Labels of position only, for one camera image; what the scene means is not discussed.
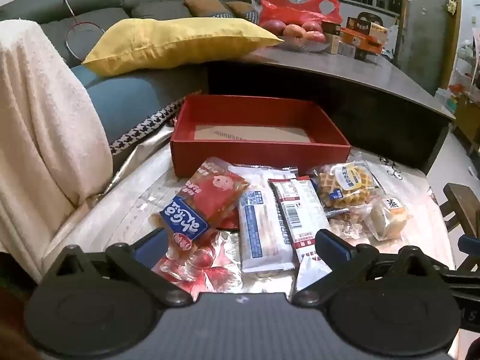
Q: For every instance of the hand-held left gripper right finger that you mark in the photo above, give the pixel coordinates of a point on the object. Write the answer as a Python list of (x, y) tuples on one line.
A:
[(335, 245)]

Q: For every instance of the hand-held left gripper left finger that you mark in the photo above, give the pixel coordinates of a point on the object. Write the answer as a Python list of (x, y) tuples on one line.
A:
[(152, 247)]

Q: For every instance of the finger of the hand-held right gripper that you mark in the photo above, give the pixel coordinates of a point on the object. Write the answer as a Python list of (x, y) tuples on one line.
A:
[(463, 276), (470, 245)]

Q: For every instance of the white silver barcode packet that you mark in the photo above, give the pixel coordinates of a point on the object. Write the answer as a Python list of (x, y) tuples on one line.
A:
[(296, 210)]

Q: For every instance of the clear waffle packet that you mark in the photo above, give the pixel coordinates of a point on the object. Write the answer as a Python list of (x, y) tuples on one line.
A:
[(337, 191)]

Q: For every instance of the small white cake packet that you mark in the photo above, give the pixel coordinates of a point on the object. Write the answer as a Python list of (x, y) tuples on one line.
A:
[(388, 219)]

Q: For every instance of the blue white bread packet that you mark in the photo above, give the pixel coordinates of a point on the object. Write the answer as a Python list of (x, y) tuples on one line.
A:
[(262, 228)]

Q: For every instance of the red jelly packet blue label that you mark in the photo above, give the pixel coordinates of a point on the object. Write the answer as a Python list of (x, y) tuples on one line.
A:
[(213, 198)]

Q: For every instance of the red cardboard box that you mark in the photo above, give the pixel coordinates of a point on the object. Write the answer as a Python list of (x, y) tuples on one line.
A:
[(243, 157)]

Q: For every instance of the wooden chair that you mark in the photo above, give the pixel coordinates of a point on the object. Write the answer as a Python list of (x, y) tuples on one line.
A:
[(463, 202)]

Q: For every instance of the floral table cover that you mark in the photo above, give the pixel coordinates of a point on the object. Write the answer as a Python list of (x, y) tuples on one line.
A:
[(123, 213)]

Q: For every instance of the silver foil sheet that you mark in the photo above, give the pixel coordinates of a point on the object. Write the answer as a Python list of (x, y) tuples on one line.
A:
[(131, 165)]

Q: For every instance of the cluttered shelf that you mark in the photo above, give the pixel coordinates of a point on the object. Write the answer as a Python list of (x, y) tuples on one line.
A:
[(465, 93)]

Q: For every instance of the blue cushion houndstooth trim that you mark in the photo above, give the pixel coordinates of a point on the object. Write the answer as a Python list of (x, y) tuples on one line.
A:
[(112, 97)]

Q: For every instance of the dark coffee table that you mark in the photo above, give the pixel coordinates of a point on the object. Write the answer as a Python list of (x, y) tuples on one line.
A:
[(337, 82)]

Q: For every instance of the cream fleece blanket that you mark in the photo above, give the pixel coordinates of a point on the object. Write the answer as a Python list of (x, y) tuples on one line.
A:
[(37, 120)]

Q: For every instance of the glass fruit bowl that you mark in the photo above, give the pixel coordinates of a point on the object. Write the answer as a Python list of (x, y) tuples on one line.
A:
[(300, 46)]

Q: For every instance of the yellow pillow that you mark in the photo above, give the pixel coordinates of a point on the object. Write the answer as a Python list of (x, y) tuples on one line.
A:
[(168, 45)]

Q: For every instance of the flat orange carton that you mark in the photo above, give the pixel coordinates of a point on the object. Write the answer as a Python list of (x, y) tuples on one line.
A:
[(360, 43)]

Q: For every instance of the red apple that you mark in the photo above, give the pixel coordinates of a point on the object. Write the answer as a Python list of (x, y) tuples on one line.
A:
[(315, 36), (273, 27), (294, 32), (312, 26)]

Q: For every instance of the small dark box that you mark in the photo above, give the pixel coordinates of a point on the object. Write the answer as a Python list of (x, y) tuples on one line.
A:
[(331, 28)]

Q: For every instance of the red plastic bag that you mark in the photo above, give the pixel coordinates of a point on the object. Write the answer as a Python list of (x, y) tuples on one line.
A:
[(292, 11)]

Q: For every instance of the yellow hanging ornament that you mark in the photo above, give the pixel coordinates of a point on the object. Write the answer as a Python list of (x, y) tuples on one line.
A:
[(452, 5)]

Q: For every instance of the brown cushion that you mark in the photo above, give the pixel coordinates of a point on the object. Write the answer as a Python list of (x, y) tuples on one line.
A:
[(208, 6), (243, 11)]

